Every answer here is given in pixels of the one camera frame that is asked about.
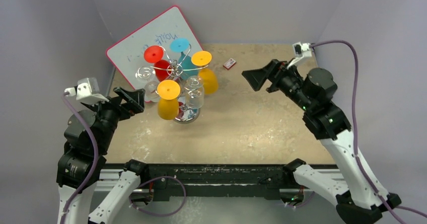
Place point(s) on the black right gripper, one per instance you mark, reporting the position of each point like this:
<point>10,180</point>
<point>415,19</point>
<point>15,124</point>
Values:
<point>274,79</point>

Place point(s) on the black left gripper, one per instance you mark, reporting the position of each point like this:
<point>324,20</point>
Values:
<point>135,101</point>

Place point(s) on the clear wine glass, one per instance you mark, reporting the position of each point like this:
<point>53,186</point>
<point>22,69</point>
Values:
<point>147,77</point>

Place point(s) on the yellow wine glass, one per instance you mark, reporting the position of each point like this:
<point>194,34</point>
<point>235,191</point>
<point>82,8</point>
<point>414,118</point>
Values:
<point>202,59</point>
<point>168,106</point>

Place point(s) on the red plastic wine glass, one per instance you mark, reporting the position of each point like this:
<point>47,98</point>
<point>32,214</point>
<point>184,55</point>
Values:
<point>162,68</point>

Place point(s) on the clear glass tumbler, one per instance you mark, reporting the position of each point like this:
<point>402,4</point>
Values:
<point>194,92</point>

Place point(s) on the teal plastic wine glass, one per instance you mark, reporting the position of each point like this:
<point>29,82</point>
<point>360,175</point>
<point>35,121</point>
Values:
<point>183,46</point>

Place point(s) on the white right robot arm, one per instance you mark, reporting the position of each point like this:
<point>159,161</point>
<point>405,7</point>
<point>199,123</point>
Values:
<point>355,200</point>

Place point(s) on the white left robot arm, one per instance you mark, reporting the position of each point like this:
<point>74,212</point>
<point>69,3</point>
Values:
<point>88,136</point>

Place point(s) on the chrome wine glass rack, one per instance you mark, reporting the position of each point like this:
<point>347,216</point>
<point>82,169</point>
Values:
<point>185,114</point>

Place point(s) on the small red white box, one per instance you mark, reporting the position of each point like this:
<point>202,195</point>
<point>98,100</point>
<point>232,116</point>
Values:
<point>229,64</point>

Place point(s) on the red-framed whiteboard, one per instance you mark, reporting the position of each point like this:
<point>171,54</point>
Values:
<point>127,53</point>

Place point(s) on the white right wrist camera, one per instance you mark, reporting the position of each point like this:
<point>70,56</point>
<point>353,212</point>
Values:
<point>302,52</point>

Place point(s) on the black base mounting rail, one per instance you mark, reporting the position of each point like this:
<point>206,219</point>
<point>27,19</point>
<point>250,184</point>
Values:
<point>268,181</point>

